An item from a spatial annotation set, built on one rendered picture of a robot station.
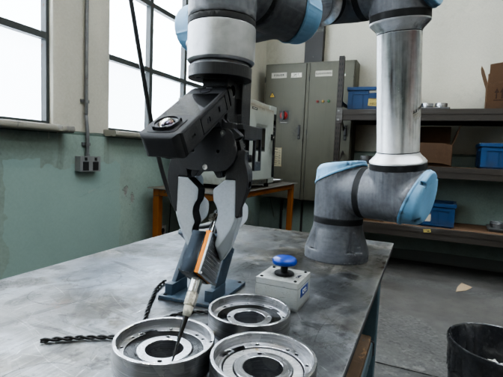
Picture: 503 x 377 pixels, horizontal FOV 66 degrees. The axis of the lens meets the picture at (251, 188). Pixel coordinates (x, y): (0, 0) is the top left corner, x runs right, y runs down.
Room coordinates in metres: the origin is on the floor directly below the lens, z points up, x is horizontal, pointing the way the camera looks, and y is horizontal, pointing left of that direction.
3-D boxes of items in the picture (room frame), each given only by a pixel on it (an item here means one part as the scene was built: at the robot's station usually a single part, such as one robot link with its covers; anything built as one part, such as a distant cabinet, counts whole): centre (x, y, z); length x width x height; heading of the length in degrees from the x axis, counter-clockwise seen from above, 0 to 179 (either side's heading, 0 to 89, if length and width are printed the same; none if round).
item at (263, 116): (3.06, 0.17, 1.10); 0.62 x 0.61 x 0.65; 156
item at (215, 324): (0.48, 0.00, 0.82); 0.10 x 0.10 x 0.04
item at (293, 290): (0.63, -0.06, 0.82); 0.08 x 0.07 x 0.05; 156
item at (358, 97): (3.90, -1.19, 1.61); 0.52 x 0.38 x 0.22; 69
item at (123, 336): (0.40, 0.08, 0.82); 0.10 x 0.10 x 0.04
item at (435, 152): (3.69, -1.65, 1.19); 0.52 x 0.42 x 0.38; 66
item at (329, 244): (0.93, -0.21, 0.85); 0.15 x 0.15 x 0.10
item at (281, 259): (0.62, -0.06, 0.85); 0.04 x 0.04 x 0.05
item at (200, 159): (0.45, 0.04, 1.07); 0.09 x 0.08 x 0.12; 159
